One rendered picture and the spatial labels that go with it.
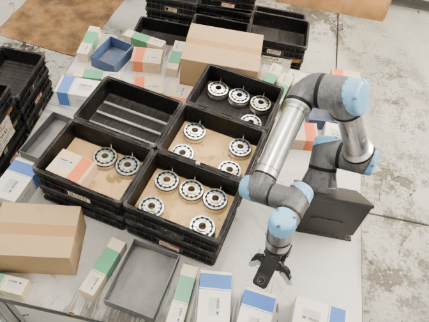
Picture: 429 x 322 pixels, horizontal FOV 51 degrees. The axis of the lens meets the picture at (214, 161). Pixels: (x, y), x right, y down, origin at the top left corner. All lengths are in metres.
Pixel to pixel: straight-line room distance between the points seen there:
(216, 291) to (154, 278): 0.26
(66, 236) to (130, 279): 0.30
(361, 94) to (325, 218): 0.65
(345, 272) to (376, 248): 0.98
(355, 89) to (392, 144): 2.09
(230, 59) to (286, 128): 1.00
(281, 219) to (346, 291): 0.79
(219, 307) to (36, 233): 0.73
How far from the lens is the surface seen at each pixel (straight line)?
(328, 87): 1.47
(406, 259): 3.02
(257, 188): 1.37
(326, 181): 1.86
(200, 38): 2.48
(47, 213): 1.87
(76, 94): 2.35
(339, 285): 1.98
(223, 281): 1.77
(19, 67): 3.19
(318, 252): 2.01
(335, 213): 1.90
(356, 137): 1.66
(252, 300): 1.76
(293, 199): 1.32
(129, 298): 1.84
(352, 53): 4.14
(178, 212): 1.85
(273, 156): 1.41
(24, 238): 1.84
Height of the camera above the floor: 2.43
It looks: 53 degrees down
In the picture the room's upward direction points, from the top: 8 degrees clockwise
